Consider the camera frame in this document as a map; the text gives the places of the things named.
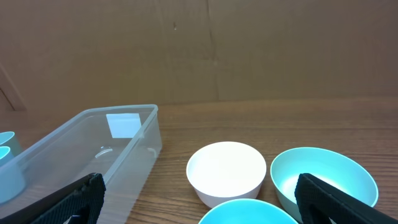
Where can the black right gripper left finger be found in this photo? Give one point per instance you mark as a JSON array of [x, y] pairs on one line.
[[79, 202]]

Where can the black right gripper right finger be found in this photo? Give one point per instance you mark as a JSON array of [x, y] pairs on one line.
[[321, 203]]

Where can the light green bowl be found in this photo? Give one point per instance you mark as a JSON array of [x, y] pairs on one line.
[[331, 167]]

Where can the blue bowl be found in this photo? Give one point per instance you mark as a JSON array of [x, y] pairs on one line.
[[246, 210]]

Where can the blue cup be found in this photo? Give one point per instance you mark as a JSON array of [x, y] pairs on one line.
[[12, 180]]

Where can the green cup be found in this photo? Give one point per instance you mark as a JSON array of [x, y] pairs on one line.
[[9, 139]]

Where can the white bowl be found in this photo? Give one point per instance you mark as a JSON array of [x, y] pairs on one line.
[[224, 171]]

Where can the clear plastic container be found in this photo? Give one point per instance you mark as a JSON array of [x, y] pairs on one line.
[[120, 142]]

